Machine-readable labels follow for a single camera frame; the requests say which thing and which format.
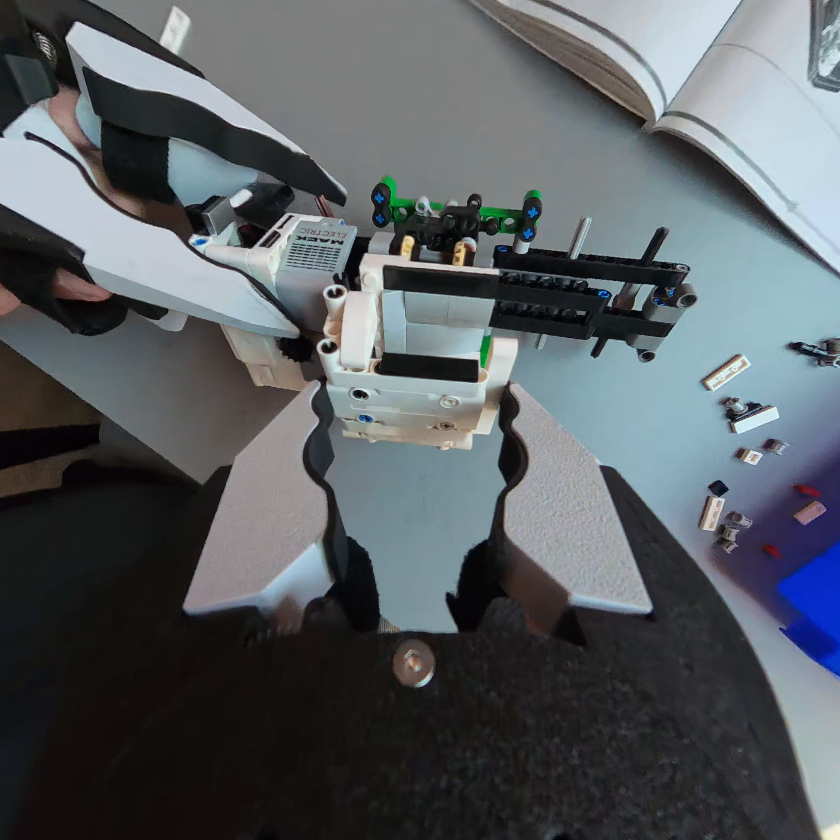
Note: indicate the open instruction booklet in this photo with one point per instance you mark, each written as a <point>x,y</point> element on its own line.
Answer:
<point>722,85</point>

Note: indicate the person's left hand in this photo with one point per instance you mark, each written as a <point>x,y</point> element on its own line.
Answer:
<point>75,131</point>

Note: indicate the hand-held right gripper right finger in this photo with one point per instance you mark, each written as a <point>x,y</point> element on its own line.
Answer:
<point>564,525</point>

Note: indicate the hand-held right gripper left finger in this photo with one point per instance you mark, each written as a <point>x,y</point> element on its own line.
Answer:
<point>262,525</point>

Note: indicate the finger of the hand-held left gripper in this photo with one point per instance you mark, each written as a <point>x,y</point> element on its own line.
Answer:
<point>111,56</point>
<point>131,262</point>

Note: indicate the white lego plate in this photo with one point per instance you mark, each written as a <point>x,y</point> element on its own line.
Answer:
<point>176,27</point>

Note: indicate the blue plastic bin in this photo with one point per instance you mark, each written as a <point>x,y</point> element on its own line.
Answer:
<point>814,604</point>

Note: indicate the scattered small lego pieces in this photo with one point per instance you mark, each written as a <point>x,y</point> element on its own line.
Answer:
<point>754,418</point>

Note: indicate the white lego truck model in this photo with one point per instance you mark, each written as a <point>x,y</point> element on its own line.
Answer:
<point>407,394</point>

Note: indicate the black chair leg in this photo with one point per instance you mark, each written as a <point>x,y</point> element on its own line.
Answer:
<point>46,446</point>

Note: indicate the black lego set box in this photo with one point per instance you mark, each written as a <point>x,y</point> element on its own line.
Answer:
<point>825,46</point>

